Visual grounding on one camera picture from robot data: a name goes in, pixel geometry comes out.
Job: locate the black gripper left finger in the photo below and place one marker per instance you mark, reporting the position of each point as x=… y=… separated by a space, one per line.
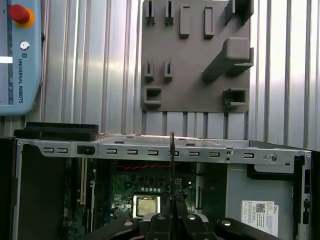
x=160 y=228

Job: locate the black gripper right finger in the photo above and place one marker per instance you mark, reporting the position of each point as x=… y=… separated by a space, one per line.
x=192 y=228

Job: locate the blue RAM memory stick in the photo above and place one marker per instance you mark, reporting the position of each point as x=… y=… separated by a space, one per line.
x=172 y=170

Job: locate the silver CPU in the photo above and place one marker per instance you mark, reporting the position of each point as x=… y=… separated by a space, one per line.
x=147 y=206

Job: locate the CPU socket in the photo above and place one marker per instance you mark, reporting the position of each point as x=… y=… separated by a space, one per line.
x=133 y=207

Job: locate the green motherboard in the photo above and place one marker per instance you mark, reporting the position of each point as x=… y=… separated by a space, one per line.
x=125 y=185

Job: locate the grey power supply unit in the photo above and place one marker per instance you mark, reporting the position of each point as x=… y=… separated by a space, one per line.
x=250 y=182

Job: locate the beige expansion slot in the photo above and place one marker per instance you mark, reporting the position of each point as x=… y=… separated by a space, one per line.
x=81 y=182

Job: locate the black open PC case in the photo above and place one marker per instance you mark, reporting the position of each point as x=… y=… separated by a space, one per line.
x=125 y=143

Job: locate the grey parts rack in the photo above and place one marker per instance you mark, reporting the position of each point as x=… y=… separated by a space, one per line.
x=195 y=50

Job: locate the pale blue teach pendant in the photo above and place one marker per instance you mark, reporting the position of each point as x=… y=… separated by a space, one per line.
x=27 y=75

